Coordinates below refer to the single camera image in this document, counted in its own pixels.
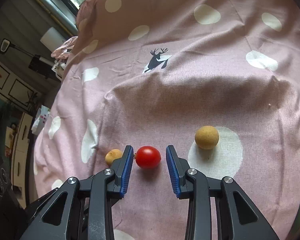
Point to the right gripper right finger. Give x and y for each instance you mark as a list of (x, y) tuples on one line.
[(237, 216)]

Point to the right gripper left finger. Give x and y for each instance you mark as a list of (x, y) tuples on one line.
[(81, 209)]

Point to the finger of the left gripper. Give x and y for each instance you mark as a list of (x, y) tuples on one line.
[(35, 207)]

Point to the red tomato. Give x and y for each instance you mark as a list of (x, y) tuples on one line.
[(147, 157)]

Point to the lone tan longan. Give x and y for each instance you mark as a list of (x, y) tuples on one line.
[(206, 137)]

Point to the tan longan beside orange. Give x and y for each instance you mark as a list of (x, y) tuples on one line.
[(113, 155)]

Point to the white printed paper bag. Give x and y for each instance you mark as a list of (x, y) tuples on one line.
[(40, 120)]

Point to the pink polka dot cloth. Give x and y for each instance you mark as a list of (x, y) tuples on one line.
[(152, 72)]

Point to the crumpled pink clothing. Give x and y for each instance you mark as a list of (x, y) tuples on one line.
[(63, 52)]

